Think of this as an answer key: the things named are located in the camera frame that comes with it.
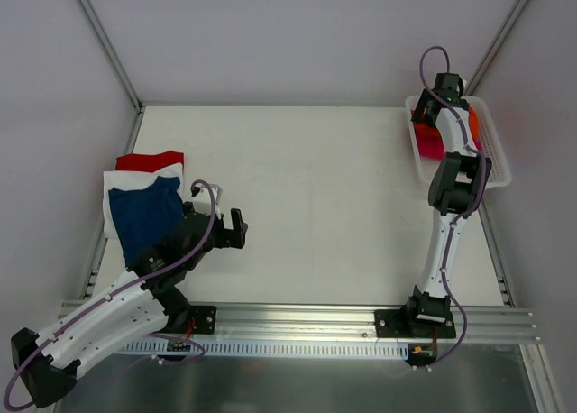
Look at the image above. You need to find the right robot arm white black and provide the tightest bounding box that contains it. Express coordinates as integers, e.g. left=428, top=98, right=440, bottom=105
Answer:
left=403, top=72, right=491, bottom=339

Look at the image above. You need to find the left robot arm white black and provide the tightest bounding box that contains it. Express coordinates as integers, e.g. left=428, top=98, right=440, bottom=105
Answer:
left=3, top=205, right=248, bottom=412

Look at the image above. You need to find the pink t shirt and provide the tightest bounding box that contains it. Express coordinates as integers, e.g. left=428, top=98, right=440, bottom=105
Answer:
left=415, top=131, right=484, bottom=161

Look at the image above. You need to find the blue folded t shirt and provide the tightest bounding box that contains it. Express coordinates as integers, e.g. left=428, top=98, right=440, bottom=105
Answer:
left=108, top=177, right=184, bottom=266

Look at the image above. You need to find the white plastic basket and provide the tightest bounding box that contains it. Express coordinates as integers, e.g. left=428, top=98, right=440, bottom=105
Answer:
left=405, top=95, right=511, bottom=192

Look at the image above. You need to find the red folded t shirt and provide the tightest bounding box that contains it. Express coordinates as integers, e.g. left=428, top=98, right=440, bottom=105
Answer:
left=115, top=151, right=185, bottom=172

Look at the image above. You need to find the white folded t shirt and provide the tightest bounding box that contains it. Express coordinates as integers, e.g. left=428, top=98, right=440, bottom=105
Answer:
left=103, top=162, right=184, bottom=239

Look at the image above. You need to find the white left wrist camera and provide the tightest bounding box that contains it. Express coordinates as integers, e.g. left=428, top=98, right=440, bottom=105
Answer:
left=205, top=184, right=222, bottom=219

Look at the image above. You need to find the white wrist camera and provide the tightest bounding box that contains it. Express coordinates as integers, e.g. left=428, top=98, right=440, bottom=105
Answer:
left=205, top=184, right=222, bottom=219
left=457, top=75, right=467, bottom=96

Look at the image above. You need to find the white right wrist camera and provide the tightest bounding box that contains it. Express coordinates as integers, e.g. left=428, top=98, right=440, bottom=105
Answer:
left=457, top=75, right=467, bottom=96

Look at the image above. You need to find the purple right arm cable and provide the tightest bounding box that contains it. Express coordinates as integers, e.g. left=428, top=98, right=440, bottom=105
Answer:
left=412, top=45, right=493, bottom=372

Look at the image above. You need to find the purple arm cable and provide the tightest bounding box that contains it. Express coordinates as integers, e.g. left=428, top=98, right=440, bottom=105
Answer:
left=412, top=45, right=493, bottom=372
left=1, top=179, right=220, bottom=408

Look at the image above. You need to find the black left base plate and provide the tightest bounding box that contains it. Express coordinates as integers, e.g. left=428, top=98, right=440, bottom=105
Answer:
left=166, top=305, right=217, bottom=337

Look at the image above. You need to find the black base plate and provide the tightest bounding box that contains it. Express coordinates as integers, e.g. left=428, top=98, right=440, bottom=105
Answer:
left=166, top=305, right=217, bottom=337
left=374, top=308, right=457, bottom=339

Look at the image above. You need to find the aluminium mounting rail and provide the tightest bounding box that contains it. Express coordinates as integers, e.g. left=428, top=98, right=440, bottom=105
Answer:
left=204, top=303, right=543, bottom=344

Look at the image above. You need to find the white slotted cable duct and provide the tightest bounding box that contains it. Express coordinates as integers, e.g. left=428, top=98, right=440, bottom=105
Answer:
left=119, top=337, right=408, bottom=361

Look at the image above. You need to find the right aluminium frame post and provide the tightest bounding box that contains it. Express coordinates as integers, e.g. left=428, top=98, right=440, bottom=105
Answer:
left=465, top=0, right=533, bottom=96

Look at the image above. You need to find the aluminium frame post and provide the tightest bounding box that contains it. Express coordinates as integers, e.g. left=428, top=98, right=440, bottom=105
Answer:
left=465, top=0, right=533, bottom=96
left=76, top=0, right=142, bottom=112

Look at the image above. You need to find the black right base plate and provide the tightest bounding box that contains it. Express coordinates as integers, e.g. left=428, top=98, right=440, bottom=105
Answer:
left=374, top=308, right=457, bottom=339

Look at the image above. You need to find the left aluminium frame post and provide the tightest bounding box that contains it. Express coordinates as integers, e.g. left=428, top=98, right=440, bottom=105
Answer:
left=76, top=0, right=142, bottom=112

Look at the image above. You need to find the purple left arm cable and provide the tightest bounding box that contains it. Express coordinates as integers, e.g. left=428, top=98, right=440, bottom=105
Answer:
left=1, top=179, right=220, bottom=408

